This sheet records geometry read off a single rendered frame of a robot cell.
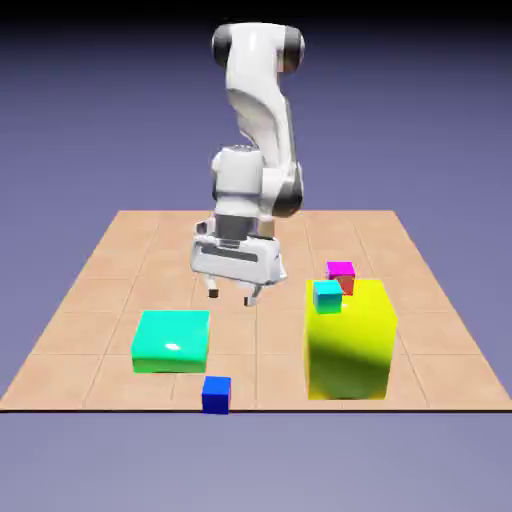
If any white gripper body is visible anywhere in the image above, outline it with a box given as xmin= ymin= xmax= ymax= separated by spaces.
xmin=189 ymin=234 xmax=288 ymax=288

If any small cyan cube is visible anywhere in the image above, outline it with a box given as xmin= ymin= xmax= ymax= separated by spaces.
xmin=312 ymin=279 xmax=344 ymax=316

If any small magenta cube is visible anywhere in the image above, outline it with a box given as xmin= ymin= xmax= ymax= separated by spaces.
xmin=325 ymin=261 xmax=356 ymax=281

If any small blue cube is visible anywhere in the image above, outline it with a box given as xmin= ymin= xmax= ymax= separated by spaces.
xmin=201 ymin=375 xmax=232 ymax=416

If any large turquoise box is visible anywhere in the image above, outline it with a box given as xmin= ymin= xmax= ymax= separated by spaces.
xmin=130 ymin=309 xmax=212 ymax=375

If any large yellow box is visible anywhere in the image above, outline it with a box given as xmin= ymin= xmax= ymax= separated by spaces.
xmin=305 ymin=278 xmax=399 ymax=401

